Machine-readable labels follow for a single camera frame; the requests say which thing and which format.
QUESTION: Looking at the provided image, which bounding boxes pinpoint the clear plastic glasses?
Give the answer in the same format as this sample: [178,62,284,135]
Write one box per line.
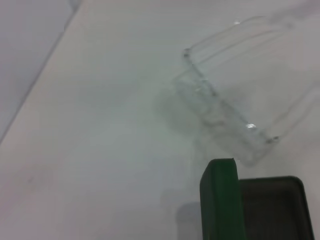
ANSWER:
[172,14,320,167]

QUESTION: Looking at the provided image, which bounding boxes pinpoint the green glasses case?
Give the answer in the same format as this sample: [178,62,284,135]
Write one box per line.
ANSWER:
[199,157,315,240]

